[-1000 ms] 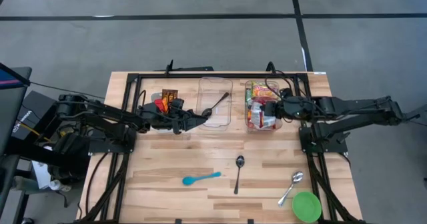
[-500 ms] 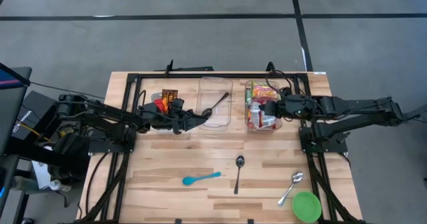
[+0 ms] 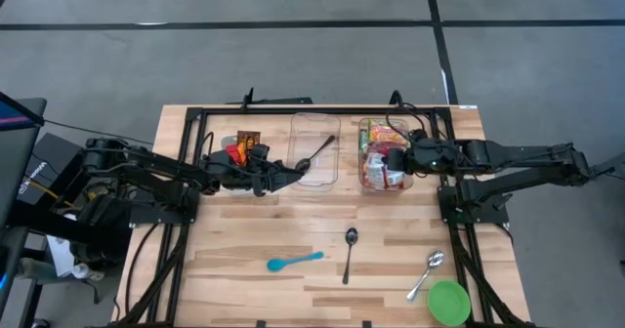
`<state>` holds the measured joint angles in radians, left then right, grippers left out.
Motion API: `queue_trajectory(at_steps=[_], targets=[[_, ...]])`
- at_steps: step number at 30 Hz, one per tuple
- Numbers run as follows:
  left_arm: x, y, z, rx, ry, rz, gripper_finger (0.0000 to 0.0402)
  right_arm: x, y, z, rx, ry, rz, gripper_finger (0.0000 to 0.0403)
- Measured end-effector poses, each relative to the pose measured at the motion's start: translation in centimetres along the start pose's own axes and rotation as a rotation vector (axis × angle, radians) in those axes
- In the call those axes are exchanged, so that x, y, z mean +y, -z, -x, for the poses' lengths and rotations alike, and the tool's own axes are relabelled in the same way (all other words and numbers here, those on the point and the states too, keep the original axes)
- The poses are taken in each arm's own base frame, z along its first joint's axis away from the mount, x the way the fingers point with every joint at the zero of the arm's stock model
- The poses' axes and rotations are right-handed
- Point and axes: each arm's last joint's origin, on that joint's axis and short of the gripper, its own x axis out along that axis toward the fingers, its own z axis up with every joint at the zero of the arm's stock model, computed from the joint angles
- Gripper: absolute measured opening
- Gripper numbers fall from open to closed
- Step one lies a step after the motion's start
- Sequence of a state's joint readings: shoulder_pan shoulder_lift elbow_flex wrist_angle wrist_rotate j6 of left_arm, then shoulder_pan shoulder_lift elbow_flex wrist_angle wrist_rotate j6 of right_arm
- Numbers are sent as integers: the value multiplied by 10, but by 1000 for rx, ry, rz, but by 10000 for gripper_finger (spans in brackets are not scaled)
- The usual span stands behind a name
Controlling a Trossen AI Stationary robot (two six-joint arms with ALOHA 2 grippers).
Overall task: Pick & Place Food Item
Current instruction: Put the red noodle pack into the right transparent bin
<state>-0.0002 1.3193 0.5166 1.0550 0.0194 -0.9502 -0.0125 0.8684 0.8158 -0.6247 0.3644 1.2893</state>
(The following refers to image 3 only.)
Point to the teal plastic spoon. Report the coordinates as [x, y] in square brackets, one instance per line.
[276, 264]

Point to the black table clamp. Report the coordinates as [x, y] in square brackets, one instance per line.
[283, 101]
[396, 98]

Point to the black box white logo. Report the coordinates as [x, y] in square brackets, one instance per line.
[54, 162]

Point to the brown orange snack packet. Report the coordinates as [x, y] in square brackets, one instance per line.
[249, 138]

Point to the black spoon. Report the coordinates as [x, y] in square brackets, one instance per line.
[303, 162]

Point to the red-lidded patterned tin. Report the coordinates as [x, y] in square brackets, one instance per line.
[234, 154]

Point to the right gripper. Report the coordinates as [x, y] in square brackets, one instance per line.
[429, 157]

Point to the black equipment beside table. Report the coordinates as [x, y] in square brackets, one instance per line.
[102, 240]

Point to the clear plastic container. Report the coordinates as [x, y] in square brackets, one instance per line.
[312, 123]
[410, 184]

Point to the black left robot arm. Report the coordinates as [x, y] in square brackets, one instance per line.
[161, 169]

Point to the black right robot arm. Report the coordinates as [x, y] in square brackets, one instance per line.
[517, 154]

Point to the green pink ramen packet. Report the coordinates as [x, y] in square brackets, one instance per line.
[386, 133]

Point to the black aluminium table frame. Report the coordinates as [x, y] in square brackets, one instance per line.
[293, 110]

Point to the green plastic bowl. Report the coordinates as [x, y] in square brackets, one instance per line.
[449, 302]

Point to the white paper sheet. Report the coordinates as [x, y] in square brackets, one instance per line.
[61, 250]

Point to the white plastic bin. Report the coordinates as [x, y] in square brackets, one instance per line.
[225, 142]

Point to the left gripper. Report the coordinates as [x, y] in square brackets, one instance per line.
[232, 174]

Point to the shiny silver spoon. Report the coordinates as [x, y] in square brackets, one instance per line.
[434, 258]

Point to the red roast beef ramen packet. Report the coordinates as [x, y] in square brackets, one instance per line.
[378, 172]

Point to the dark metal spoon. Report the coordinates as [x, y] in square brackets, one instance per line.
[351, 236]

